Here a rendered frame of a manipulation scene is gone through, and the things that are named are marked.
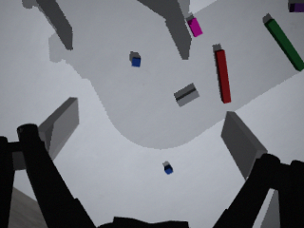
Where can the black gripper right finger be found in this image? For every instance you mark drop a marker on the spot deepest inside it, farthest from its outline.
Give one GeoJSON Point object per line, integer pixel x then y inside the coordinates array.
{"type": "Point", "coordinates": [250, 154]}

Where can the small blue cube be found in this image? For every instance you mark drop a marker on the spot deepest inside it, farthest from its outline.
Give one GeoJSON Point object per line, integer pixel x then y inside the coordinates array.
{"type": "Point", "coordinates": [136, 62]}
{"type": "Point", "coordinates": [168, 169]}

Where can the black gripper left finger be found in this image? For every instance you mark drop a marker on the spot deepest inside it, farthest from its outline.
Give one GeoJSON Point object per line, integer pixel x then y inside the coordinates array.
{"type": "Point", "coordinates": [35, 152]}

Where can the dark red rod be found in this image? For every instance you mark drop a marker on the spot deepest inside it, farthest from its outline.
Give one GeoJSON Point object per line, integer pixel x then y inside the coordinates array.
{"type": "Point", "coordinates": [223, 76]}

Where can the dark grey rectangular block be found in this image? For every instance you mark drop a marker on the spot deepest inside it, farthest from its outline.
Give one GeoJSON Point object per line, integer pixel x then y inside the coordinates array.
{"type": "Point", "coordinates": [187, 97]}

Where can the green rod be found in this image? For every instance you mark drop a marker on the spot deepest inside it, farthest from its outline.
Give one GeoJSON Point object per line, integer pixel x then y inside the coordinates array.
{"type": "Point", "coordinates": [284, 43]}

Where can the magenta rod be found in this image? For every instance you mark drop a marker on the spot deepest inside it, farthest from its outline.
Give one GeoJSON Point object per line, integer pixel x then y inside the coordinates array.
{"type": "Point", "coordinates": [195, 27]}

